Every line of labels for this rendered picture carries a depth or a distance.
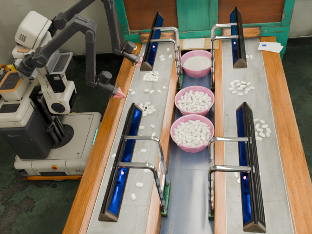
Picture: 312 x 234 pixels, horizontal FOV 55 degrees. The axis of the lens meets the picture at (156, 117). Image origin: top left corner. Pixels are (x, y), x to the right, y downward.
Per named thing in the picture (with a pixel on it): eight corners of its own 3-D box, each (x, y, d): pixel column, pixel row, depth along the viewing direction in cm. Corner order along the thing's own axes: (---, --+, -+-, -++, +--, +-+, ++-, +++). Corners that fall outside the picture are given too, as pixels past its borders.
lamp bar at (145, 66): (139, 71, 186) (137, 62, 181) (153, 21, 228) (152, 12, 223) (152, 71, 185) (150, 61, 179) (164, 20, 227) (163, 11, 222)
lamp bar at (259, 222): (243, 232, 110) (244, 224, 104) (235, 111, 152) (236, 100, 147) (266, 234, 108) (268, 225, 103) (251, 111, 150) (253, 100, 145)
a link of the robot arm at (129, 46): (114, 45, 224) (113, 52, 219) (121, 34, 217) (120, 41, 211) (128, 53, 229) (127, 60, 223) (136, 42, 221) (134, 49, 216)
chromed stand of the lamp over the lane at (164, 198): (132, 215, 160) (111, 167, 128) (138, 182, 173) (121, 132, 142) (167, 217, 156) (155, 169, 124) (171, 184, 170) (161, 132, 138)
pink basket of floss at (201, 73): (195, 85, 226) (194, 74, 219) (174, 69, 243) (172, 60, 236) (221, 69, 234) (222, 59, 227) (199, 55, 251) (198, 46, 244)
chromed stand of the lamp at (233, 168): (208, 220, 152) (206, 171, 120) (208, 185, 166) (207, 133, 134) (247, 223, 148) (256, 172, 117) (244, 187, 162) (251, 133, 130)
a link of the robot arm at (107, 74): (87, 75, 195) (86, 84, 189) (95, 63, 187) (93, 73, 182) (105, 82, 200) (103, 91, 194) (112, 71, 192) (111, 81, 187)
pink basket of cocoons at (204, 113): (182, 126, 198) (180, 117, 192) (171, 101, 217) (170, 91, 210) (220, 116, 200) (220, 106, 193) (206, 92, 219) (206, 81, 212)
